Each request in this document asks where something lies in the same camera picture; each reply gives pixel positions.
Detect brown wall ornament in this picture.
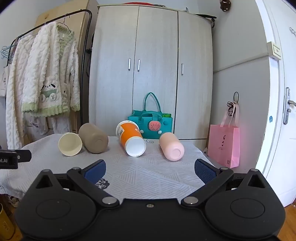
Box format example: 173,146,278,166
220,0,232,12

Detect white fluffy robe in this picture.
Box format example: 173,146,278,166
5,35,41,150

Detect beige light switch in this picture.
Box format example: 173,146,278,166
267,42,282,60

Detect black clothes rack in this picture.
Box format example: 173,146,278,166
6,9,93,130

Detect yellow bin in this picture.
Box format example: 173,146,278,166
0,203,15,240

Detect blue clothes hangers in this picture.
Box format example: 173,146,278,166
1,45,16,60

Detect orange and white paper cup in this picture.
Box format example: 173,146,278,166
116,120,147,157

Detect white fluffy green-trimmed cardigan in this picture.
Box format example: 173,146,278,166
21,22,80,117

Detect white quilted table cloth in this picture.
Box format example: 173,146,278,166
0,134,218,202

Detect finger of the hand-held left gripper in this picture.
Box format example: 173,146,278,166
17,150,32,163

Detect pink paper bag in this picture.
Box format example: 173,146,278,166
207,102,241,169

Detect white hanging pants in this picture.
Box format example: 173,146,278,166
24,113,72,142

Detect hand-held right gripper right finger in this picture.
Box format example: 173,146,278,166
180,159,266,208

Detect black hair ties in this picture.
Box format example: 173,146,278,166
227,91,240,116

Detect cream paper cup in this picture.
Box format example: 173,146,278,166
58,132,83,157

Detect grey wooden wardrobe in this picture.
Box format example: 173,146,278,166
89,3,214,141

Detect white shoe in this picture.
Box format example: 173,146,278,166
7,195,21,208

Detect white door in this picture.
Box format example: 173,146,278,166
255,0,296,208

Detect teal felt bag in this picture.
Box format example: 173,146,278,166
128,92,173,140

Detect metal door handle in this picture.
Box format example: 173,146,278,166
283,88,296,126

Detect pink cup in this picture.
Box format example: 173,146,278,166
159,132,185,161

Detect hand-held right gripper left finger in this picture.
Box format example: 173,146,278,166
35,159,120,208

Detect brown cup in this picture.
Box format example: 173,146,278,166
78,123,109,154

